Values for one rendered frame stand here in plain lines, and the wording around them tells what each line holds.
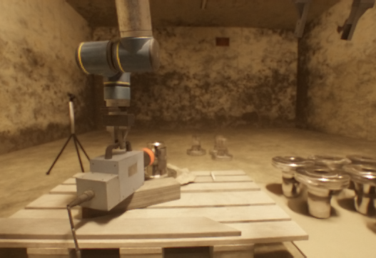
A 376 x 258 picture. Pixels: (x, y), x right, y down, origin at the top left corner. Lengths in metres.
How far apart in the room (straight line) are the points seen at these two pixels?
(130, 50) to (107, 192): 0.49
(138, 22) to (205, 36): 5.78
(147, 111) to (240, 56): 3.16
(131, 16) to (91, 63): 0.21
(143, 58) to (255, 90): 5.90
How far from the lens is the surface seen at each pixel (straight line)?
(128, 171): 0.91
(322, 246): 1.13
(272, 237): 0.86
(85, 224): 0.93
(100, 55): 0.76
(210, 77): 6.20
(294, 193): 1.55
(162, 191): 1.03
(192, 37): 6.41
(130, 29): 0.71
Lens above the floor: 0.60
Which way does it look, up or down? 6 degrees down
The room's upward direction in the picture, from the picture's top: straight up
